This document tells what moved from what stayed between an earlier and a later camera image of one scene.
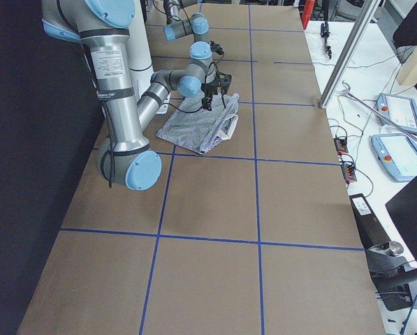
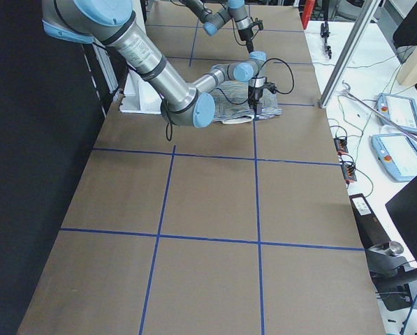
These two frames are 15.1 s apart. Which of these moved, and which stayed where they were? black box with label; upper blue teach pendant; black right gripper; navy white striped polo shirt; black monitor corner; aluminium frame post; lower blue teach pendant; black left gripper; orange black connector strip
Moved: navy white striped polo shirt; black right gripper; black left gripper
Stayed: lower blue teach pendant; orange black connector strip; upper blue teach pendant; aluminium frame post; black monitor corner; black box with label
